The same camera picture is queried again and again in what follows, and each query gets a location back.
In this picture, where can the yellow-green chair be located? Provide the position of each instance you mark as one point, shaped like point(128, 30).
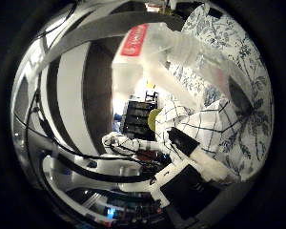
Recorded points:
point(153, 120)

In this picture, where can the black drawer cabinet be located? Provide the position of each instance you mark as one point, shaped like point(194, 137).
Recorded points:
point(138, 119)

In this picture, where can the blue floral tablecloth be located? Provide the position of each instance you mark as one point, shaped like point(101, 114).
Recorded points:
point(244, 57)

